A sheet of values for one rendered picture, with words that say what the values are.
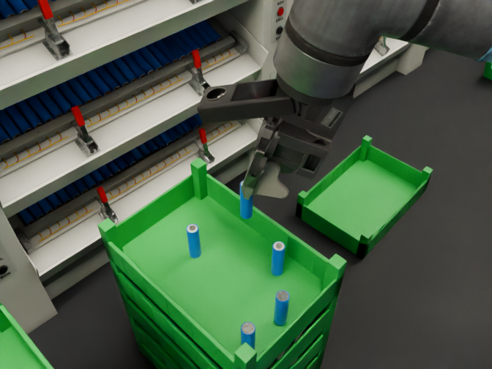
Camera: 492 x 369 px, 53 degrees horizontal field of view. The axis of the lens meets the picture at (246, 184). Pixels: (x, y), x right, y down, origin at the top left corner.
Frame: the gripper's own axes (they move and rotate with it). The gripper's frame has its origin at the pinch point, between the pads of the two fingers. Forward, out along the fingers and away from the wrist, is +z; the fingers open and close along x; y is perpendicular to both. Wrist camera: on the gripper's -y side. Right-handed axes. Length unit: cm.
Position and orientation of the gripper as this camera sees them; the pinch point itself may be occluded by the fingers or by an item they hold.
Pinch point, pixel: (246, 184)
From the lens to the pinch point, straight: 67.9
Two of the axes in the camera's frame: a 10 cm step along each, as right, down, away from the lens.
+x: 2.4, -7.0, 6.7
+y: 9.4, 3.5, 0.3
